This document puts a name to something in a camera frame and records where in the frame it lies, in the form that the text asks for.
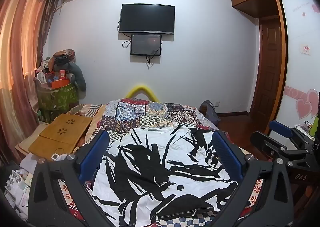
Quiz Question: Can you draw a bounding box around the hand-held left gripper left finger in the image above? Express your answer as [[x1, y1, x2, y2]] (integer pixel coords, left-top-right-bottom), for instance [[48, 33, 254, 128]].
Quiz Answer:
[[28, 129, 118, 227]]

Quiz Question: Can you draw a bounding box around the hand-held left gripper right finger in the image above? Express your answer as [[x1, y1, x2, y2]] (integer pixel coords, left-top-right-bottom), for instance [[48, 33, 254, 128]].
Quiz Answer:
[[197, 129, 295, 227]]

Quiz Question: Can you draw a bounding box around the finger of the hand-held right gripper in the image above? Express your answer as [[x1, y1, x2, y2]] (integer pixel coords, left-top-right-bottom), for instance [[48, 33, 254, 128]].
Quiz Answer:
[[269, 120, 294, 139], [250, 130, 312, 162]]

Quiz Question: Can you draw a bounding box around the black and white printed shirt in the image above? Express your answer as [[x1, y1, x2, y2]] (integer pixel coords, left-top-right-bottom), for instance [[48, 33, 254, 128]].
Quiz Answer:
[[91, 123, 253, 220]]

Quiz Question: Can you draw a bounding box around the pile of clothes and boxes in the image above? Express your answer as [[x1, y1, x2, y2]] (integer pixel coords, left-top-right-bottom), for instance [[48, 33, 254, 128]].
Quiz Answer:
[[34, 48, 87, 91]]

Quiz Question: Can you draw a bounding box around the wooden lap tray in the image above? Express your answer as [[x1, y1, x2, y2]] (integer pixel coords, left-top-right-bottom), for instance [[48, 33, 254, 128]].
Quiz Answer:
[[28, 113, 94, 155]]

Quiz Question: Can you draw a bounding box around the grey bag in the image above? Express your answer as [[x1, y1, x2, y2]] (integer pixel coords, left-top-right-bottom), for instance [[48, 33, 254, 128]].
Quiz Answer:
[[199, 100, 221, 125]]

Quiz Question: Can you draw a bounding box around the patchwork printed blanket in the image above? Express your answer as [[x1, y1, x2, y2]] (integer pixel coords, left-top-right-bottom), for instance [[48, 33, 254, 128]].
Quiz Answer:
[[57, 97, 266, 227]]

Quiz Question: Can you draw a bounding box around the brown wooden door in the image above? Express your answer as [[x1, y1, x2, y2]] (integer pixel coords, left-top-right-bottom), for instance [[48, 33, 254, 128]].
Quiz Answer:
[[249, 16, 283, 118]]

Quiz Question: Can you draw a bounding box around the green patterned storage bag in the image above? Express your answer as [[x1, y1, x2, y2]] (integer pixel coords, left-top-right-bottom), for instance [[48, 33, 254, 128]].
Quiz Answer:
[[37, 82, 80, 118]]

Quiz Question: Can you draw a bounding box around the white wardrobe with heart stickers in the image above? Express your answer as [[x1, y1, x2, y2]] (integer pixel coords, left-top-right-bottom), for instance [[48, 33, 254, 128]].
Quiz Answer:
[[265, 0, 320, 140]]

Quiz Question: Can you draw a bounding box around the yellow foam tube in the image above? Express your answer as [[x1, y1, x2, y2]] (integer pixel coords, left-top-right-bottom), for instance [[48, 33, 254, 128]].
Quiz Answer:
[[125, 83, 158, 103]]

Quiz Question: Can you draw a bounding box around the pile of papers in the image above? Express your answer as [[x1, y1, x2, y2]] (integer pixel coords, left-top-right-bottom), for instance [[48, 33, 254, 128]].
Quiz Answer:
[[4, 152, 36, 216]]

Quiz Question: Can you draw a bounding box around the pink striped curtain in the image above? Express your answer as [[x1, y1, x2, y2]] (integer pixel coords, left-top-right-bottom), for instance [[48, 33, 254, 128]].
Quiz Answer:
[[0, 0, 65, 166]]

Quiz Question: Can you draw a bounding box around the small black wall monitor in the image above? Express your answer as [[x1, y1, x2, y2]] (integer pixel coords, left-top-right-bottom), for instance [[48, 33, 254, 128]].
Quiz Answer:
[[130, 33, 162, 57]]

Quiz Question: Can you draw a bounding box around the large black wall television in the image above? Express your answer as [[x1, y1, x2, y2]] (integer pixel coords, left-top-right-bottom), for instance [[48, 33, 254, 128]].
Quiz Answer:
[[118, 3, 175, 35]]

